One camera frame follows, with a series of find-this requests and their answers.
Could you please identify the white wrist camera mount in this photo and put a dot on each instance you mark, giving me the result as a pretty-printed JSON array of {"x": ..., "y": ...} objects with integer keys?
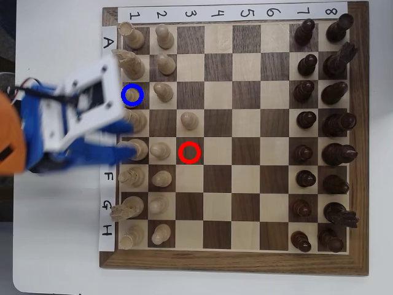
[{"x": 113, "y": 92}]

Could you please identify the dark wooden bishop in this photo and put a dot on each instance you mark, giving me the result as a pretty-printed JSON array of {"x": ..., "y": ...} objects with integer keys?
[
  {"x": 334, "y": 184},
  {"x": 333, "y": 93}
]

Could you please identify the dark wooden rook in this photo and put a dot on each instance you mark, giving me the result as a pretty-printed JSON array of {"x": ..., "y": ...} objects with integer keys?
[
  {"x": 337, "y": 29},
  {"x": 331, "y": 241}
]

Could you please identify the light wooden king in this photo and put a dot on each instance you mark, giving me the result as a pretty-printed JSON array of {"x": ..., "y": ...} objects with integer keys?
[{"x": 142, "y": 150}]

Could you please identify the dark wooden queen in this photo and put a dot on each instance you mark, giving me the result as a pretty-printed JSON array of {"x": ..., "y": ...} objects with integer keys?
[{"x": 337, "y": 124}]

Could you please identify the light wooden knight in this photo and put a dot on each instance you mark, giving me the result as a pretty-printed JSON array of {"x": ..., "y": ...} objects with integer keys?
[
  {"x": 132, "y": 206},
  {"x": 135, "y": 66}
]

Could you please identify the light wooden pawn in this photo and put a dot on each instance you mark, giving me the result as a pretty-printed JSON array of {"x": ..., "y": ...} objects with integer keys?
[
  {"x": 165, "y": 37},
  {"x": 161, "y": 233},
  {"x": 189, "y": 120},
  {"x": 159, "y": 151},
  {"x": 158, "y": 204},
  {"x": 164, "y": 92},
  {"x": 166, "y": 64},
  {"x": 161, "y": 179}
]

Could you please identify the white letter label strip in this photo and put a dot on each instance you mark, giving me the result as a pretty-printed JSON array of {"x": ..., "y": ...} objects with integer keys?
[{"x": 108, "y": 192}]

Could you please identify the light wooden queen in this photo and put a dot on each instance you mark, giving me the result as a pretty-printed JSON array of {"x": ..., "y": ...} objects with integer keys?
[{"x": 138, "y": 121}]

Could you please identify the dark wooden knight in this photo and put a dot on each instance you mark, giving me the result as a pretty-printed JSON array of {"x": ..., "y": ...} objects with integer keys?
[
  {"x": 337, "y": 213},
  {"x": 336, "y": 63}
]

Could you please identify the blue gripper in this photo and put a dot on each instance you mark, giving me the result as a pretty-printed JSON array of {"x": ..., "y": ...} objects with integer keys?
[{"x": 105, "y": 154}]

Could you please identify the dark wooden king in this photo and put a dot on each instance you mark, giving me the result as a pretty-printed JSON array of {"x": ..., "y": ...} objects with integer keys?
[{"x": 337, "y": 153}]

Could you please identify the wooden chessboard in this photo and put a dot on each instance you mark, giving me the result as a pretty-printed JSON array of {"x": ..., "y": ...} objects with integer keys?
[{"x": 245, "y": 262}]

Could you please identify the white number label strip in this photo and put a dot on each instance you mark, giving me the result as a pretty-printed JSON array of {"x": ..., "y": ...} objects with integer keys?
[{"x": 199, "y": 9}]

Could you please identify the dark wooden pawn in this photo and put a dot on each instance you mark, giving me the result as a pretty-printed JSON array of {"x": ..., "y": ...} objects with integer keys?
[
  {"x": 304, "y": 32},
  {"x": 306, "y": 120},
  {"x": 305, "y": 179},
  {"x": 301, "y": 208},
  {"x": 301, "y": 241},
  {"x": 307, "y": 66},
  {"x": 304, "y": 153},
  {"x": 303, "y": 92}
]

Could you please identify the black camera circuit board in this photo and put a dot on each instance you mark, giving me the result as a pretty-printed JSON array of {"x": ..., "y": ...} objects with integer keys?
[{"x": 96, "y": 93}]

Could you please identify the light wooden bishop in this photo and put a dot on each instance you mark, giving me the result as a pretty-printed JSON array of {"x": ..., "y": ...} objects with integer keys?
[
  {"x": 133, "y": 177},
  {"x": 133, "y": 96}
]

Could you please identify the light wooden rook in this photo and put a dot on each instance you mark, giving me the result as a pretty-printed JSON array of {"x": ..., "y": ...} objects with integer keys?
[
  {"x": 135, "y": 38},
  {"x": 132, "y": 236}
]

